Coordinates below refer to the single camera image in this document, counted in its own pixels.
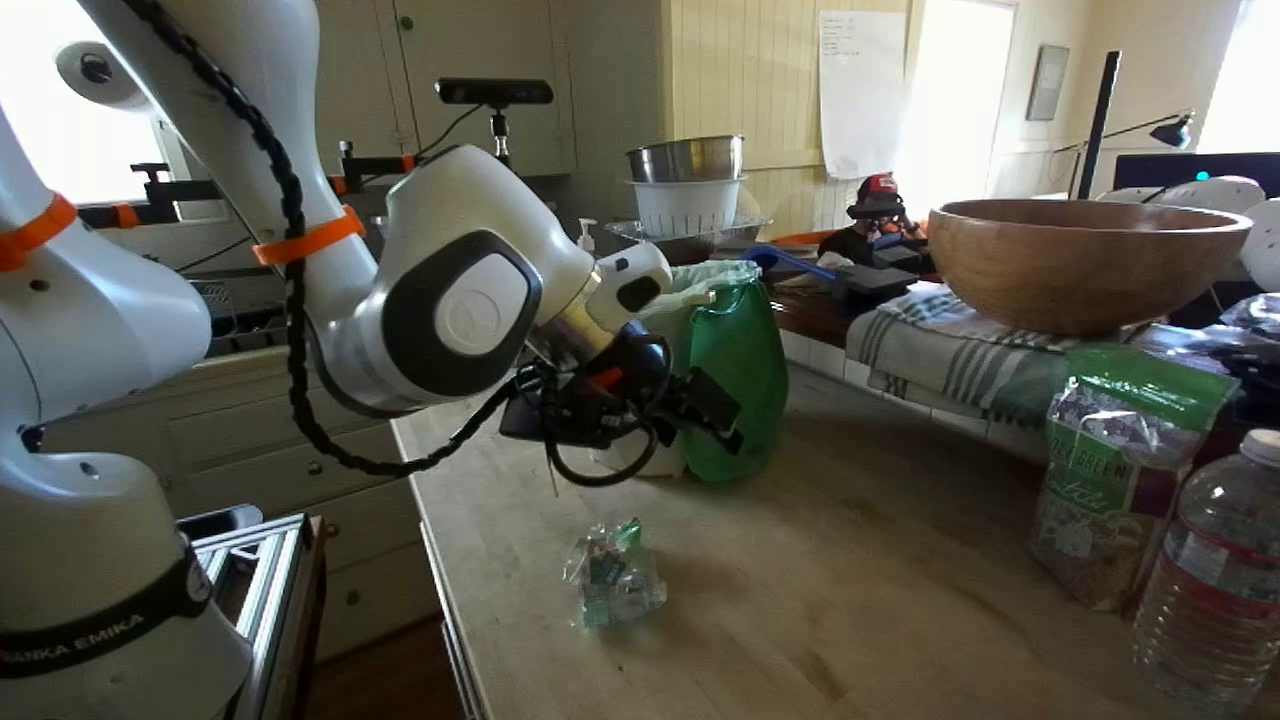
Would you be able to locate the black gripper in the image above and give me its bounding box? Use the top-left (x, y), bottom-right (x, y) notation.
top-left (499, 323), bottom-right (740, 447)

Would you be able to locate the green bin lid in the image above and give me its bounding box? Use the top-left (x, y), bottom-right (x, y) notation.
top-left (674, 283), bottom-right (789, 485)

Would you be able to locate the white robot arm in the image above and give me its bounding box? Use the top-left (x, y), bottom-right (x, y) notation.
top-left (0, 0), bottom-right (740, 720)

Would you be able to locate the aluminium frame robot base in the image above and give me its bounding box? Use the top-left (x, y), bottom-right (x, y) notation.
top-left (178, 503), bottom-right (322, 720)

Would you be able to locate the white plastic container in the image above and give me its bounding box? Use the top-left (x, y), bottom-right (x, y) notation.
top-left (636, 180), bottom-right (740, 241)

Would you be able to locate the crumpled clear plastic wrapper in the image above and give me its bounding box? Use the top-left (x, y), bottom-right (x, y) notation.
top-left (563, 515), bottom-right (669, 630)

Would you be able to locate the stainless steel mixing bowl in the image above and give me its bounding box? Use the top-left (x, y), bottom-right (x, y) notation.
top-left (628, 135), bottom-right (745, 184)

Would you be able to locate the striped dish towel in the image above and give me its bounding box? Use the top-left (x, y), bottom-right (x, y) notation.
top-left (844, 283), bottom-right (1070, 428)

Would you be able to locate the red and black figurine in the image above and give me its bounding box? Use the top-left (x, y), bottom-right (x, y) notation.
top-left (825, 173), bottom-right (923, 263)

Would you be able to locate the wooden bowl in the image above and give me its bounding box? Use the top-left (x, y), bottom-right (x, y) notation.
top-left (927, 201), bottom-right (1252, 336)

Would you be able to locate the green and clear food bag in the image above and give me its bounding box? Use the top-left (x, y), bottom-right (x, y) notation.
top-left (1028, 345), bottom-right (1234, 610)

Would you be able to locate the white drawer cabinet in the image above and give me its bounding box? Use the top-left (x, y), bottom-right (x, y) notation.
top-left (41, 348), bottom-right (433, 656)

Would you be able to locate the black desk lamp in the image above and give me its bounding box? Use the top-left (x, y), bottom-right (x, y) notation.
top-left (1066, 49), bottom-right (1193, 201)

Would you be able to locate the clear plastic water bottle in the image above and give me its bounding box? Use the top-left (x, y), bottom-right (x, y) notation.
top-left (1132, 428), bottom-right (1280, 720)

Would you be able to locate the white paper on wall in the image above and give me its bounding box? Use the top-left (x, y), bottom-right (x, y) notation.
top-left (819, 6), bottom-right (906, 180)

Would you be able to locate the black camera on stand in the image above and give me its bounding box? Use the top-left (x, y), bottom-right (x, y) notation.
top-left (435, 77), bottom-right (552, 106)

